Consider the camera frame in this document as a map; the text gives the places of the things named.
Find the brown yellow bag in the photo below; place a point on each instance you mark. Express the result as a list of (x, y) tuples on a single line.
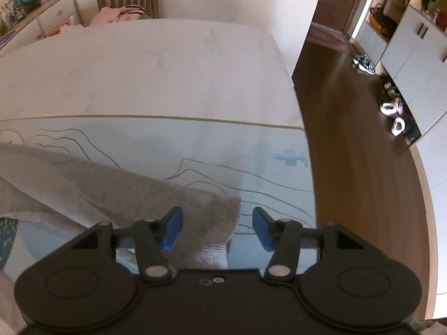
[(380, 21)]

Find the orange snack bag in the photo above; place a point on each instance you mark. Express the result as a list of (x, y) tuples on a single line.
[(56, 32)]

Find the low white cabinet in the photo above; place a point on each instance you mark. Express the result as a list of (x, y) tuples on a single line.
[(372, 47)]

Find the pair of black white sneakers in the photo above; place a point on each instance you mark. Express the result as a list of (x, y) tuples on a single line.
[(364, 64)]

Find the wooden sideboard with white drawers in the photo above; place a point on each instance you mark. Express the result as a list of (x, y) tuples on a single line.
[(57, 14)]

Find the pink garment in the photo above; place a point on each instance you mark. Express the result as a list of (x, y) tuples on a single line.
[(108, 14)]

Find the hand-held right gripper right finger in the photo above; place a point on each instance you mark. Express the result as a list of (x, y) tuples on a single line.
[(262, 228)]

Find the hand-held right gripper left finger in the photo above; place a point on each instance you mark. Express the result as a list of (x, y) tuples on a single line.
[(173, 228)]

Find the pink rug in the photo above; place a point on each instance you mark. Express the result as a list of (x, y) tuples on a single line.
[(326, 36)]

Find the grey pants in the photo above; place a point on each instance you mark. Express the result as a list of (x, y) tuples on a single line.
[(104, 188)]

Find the pair of grey shoes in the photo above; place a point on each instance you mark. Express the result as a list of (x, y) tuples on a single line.
[(391, 89)]

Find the acrylic picture stand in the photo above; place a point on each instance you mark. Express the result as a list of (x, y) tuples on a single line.
[(9, 14)]

